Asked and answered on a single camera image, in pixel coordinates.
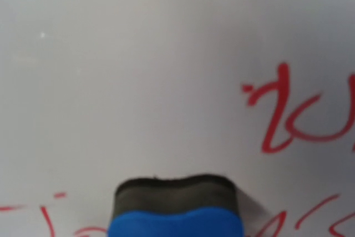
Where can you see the pink framed whiteboard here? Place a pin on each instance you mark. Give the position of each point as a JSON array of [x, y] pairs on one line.
[[94, 92]]

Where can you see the blue whiteboard eraser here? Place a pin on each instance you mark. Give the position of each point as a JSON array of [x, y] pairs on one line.
[[198, 205]]

